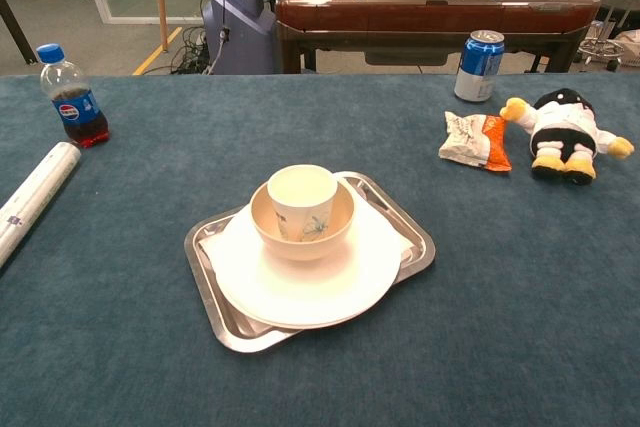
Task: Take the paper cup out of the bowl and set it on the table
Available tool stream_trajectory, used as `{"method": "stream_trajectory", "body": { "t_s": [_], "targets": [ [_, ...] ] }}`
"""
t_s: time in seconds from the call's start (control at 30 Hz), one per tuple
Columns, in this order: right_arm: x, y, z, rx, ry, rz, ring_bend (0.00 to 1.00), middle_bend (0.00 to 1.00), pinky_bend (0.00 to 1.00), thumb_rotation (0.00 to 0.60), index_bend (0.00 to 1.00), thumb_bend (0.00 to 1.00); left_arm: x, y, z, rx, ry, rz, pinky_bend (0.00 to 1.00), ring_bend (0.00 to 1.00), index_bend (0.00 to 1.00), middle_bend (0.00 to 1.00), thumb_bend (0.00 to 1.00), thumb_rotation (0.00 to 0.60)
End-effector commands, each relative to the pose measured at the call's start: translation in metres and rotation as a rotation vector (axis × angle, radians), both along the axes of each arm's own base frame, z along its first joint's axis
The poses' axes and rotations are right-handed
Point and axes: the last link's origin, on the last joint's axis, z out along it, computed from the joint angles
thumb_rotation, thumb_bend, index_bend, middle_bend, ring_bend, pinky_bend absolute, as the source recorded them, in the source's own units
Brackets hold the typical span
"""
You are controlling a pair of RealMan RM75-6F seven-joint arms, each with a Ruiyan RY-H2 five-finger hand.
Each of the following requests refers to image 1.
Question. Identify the white paper cup blue flower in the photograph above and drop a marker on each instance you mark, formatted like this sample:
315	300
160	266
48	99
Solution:
300	192

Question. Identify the beige bowl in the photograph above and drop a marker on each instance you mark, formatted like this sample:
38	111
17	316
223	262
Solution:
310	250

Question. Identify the white round plate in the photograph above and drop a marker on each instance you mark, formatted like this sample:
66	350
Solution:
300	294

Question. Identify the white orange snack packet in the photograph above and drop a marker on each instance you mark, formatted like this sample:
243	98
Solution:
467	139

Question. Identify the steel rectangular tray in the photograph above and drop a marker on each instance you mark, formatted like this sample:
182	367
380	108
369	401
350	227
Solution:
240	338

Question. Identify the blue machine base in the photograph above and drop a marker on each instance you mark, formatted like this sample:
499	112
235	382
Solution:
240	22

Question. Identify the blue white soda can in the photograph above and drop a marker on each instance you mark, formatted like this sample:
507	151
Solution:
477	72

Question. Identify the brown mahjong table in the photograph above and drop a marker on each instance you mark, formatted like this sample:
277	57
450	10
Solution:
435	12

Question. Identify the blue table cloth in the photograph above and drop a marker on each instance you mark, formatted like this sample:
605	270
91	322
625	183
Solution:
500	297

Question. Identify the black white penguin plush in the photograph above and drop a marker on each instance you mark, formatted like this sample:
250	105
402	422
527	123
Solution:
565	129

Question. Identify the Pepsi cola bottle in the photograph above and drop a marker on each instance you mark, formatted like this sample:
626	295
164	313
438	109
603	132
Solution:
75	109

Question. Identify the long white wrap box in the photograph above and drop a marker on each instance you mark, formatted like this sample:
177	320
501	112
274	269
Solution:
35	192

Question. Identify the dark table leg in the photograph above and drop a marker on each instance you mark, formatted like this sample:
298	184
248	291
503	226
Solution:
12	27

